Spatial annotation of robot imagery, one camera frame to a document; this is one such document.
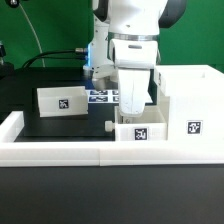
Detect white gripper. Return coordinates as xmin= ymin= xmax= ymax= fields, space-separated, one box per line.
xmin=109 ymin=39 xmax=158 ymax=117

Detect white drawer cabinet box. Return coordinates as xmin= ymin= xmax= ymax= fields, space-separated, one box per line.
xmin=154 ymin=65 xmax=224 ymax=142

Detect white front drawer with tag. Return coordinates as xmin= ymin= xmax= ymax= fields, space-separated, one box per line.
xmin=105 ymin=106 xmax=167 ymax=141

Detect white drawer with tag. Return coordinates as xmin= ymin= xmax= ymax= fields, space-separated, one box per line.
xmin=105 ymin=106 xmax=167 ymax=141
xmin=37 ymin=86 xmax=88 ymax=117

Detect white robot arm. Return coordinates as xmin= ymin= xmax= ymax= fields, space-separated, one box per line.
xmin=84 ymin=0 xmax=187 ymax=117

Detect white rear drawer with tag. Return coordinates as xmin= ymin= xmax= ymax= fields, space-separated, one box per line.
xmin=37 ymin=86 xmax=88 ymax=117

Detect white sheet with tags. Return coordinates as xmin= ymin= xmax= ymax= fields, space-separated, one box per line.
xmin=86 ymin=89 xmax=119 ymax=104

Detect black cable bundle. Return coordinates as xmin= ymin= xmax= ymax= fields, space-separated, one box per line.
xmin=21 ymin=47 xmax=90 ymax=69

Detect grey thin cable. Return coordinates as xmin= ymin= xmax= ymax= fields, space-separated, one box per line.
xmin=18 ymin=3 xmax=46 ymax=68

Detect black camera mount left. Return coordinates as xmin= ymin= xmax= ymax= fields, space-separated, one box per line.
xmin=0 ymin=41 xmax=14 ymax=79

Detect white U-shaped fence frame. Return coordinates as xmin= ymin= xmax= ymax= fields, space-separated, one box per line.
xmin=0 ymin=111 xmax=224 ymax=167

